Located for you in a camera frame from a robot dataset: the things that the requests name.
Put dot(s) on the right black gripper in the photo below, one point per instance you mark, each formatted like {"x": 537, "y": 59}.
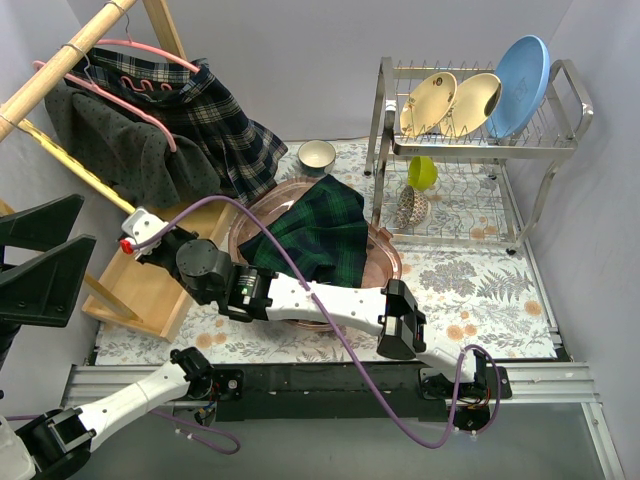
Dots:
{"x": 165, "y": 252}

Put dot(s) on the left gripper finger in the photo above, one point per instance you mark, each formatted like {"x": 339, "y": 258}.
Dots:
{"x": 43, "y": 291}
{"x": 47, "y": 224}

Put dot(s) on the yellow hanger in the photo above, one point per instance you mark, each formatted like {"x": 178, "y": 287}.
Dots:
{"x": 75, "y": 166}

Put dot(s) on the grey dotted skirt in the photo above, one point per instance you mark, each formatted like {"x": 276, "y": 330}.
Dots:
{"x": 134, "y": 158}

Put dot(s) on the pink hanger with grey skirt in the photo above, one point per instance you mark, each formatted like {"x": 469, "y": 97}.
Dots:
{"x": 115, "y": 95}

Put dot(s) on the green plaid skirt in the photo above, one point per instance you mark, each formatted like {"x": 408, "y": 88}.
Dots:
{"x": 321, "y": 226}

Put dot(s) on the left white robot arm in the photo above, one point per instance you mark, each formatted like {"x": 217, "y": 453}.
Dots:
{"x": 57, "y": 444}

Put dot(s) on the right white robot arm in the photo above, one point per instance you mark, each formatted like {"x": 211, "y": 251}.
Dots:
{"x": 245, "y": 293}

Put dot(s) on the navy beige plaid skirt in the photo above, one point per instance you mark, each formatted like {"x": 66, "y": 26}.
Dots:
{"x": 197, "y": 106}

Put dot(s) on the pink hanger with plaid skirt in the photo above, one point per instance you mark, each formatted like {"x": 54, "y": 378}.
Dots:
{"x": 150, "y": 55}

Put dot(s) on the wooden clothes rack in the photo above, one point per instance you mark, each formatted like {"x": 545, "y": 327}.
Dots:
{"x": 127, "y": 294}

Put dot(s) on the cream grey bowl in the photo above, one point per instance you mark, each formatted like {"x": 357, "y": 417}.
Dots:
{"x": 316, "y": 157}

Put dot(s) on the pink transparent basin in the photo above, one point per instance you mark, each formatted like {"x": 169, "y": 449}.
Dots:
{"x": 251, "y": 243}

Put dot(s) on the patterned bowl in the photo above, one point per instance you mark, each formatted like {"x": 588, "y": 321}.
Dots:
{"x": 413, "y": 207}

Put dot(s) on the green bowl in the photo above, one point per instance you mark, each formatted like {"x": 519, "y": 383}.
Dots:
{"x": 422, "y": 173}

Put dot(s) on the steel dish rack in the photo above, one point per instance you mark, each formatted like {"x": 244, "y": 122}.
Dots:
{"x": 480, "y": 150}

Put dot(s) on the cream plate left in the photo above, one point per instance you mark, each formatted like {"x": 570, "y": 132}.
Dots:
{"x": 428, "y": 104}

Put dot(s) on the cream plate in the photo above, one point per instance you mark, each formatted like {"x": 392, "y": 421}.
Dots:
{"x": 475, "y": 100}
{"x": 428, "y": 104}

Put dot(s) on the floral table mat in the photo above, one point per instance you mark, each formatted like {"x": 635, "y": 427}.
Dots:
{"x": 470, "y": 289}

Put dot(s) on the cream plate right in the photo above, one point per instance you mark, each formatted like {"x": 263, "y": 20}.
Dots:
{"x": 475, "y": 100}

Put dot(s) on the blue plate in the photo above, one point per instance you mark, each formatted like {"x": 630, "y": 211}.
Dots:
{"x": 524, "y": 74}

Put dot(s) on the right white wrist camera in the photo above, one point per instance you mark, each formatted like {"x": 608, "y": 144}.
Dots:
{"x": 140, "y": 230}

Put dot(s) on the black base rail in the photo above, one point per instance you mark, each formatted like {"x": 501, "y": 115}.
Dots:
{"x": 337, "y": 391}

